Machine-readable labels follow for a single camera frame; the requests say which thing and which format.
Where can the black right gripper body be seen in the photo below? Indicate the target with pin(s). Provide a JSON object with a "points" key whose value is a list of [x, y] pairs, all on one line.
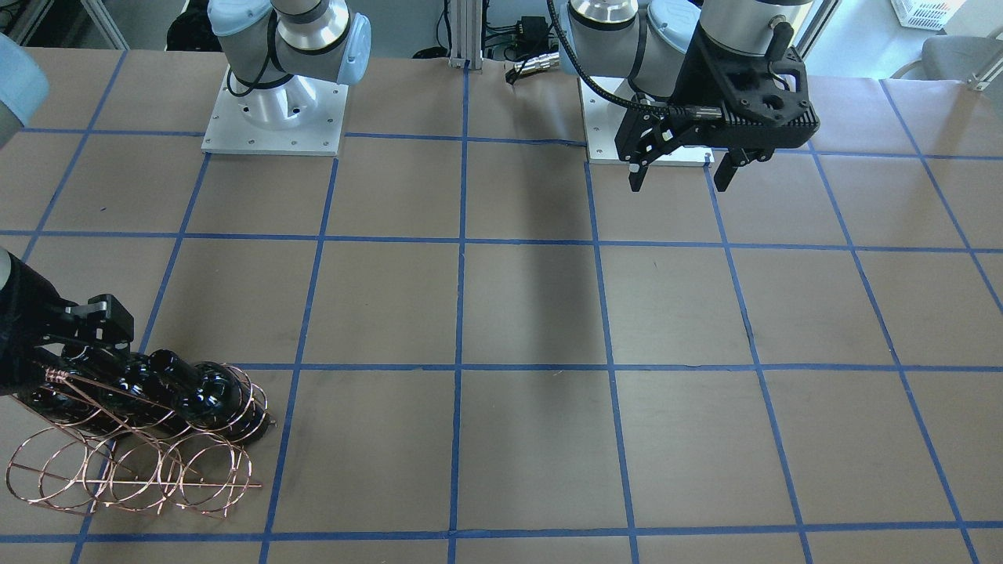
{"points": [[30, 325]]}

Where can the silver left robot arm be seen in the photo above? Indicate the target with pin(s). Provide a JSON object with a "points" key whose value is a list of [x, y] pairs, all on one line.
{"points": [[633, 50]]}

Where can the white plastic crate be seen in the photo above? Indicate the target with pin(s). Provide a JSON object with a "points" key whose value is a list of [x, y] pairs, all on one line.
{"points": [[925, 15]]}

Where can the copper wire wine basket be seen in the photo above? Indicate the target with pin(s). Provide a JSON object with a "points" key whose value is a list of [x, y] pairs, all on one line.
{"points": [[131, 470]]}

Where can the grey chair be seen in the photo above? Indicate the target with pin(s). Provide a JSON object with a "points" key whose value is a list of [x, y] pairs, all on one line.
{"points": [[970, 59]]}

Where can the dark wine bottle in basket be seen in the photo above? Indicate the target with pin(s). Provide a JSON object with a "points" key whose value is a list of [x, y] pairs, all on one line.
{"points": [[211, 398]]}

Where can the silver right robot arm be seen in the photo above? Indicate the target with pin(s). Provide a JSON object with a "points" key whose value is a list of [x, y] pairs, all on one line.
{"points": [[291, 64]]}

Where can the aluminium frame post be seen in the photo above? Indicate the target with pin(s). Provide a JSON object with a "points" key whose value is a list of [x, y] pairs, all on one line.
{"points": [[466, 23]]}

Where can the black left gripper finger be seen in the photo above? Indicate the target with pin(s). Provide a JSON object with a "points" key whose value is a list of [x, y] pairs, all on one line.
{"points": [[733, 160], [659, 141]]}

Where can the dark glass wine bottle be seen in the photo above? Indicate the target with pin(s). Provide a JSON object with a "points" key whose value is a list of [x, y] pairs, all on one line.
{"points": [[126, 386]]}

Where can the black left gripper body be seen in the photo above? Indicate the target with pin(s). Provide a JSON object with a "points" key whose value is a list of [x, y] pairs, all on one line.
{"points": [[694, 81]]}

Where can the brown paper table mat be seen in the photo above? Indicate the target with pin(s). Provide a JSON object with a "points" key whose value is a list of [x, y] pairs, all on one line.
{"points": [[481, 347]]}

